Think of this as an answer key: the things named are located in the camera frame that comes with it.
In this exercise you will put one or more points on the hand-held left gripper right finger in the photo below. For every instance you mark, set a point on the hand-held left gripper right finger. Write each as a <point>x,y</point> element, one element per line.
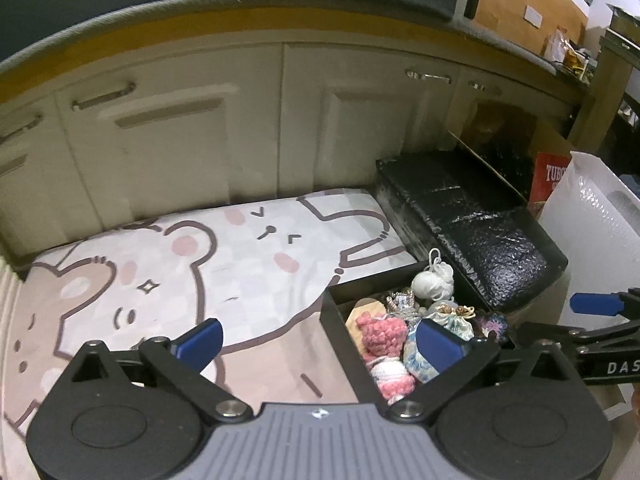
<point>441,346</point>

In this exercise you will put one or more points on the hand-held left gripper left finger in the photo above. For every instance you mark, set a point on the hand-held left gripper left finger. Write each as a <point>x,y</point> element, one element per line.
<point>199,344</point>

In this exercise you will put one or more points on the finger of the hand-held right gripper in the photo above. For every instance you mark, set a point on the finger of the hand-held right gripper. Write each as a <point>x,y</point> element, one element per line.
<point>590,334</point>
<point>595,303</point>

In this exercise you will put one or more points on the round floral pouch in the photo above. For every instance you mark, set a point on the round floral pouch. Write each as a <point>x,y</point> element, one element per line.
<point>415,365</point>

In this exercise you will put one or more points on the purple brown crochet flower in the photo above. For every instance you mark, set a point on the purple brown crochet flower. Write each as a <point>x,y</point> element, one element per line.
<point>492,327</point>

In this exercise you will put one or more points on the pink crochet doll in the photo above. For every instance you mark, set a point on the pink crochet doll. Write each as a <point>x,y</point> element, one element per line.
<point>382,332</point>

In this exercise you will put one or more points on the white yarn bundle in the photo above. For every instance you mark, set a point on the white yarn bundle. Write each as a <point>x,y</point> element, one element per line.
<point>430,282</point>

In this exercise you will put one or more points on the wooden paddle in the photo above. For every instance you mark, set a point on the wooden paddle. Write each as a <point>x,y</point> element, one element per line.
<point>365,310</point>

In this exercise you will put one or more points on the white bubble mailer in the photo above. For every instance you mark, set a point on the white bubble mailer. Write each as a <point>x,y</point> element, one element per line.
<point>595,240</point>

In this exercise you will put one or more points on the bear print blanket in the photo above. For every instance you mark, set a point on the bear print blanket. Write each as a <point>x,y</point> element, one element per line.
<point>250,260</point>

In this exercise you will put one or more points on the black bubble-wrapped box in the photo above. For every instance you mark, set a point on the black bubble-wrapped box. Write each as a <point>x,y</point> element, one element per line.
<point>475,220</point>

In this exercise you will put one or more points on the red printed box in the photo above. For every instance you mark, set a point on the red printed box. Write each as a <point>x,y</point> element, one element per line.
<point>547,180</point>

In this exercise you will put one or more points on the brown cardboard box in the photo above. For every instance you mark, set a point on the brown cardboard box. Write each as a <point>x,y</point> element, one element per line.
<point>550,140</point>

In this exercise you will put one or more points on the cream cabinet door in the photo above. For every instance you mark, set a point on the cream cabinet door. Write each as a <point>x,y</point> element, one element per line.
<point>360,135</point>
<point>25,185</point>
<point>175,160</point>

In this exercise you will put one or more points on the snack bag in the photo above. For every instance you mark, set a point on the snack bag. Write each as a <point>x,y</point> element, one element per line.
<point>556,44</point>

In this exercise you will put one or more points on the wooden shelf frame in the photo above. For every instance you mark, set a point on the wooden shelf frame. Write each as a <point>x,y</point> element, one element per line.
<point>600,85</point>

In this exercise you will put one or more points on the white wall outlet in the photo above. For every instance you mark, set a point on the white wall outlet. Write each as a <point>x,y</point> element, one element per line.
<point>533,16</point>

